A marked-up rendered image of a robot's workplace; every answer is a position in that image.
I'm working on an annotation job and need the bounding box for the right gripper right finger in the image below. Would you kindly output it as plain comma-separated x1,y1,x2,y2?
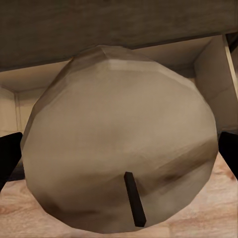
218,132,238,180

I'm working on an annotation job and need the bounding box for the pillar candle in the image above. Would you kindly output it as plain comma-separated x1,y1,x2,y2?
20,45,219,234

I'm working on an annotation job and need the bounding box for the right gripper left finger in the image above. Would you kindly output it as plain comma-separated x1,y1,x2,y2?
0,132,23,190

